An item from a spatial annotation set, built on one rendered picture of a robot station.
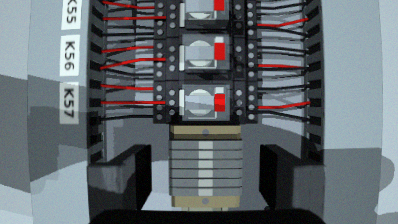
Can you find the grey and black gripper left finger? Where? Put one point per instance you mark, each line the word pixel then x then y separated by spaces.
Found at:
pixel 124 182

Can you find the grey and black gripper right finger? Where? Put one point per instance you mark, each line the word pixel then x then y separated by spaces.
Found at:
pixel 288 182

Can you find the grey relay with red button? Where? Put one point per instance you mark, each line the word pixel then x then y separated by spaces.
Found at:
pixel 205 14
pixel 205 53
pixel 205 102

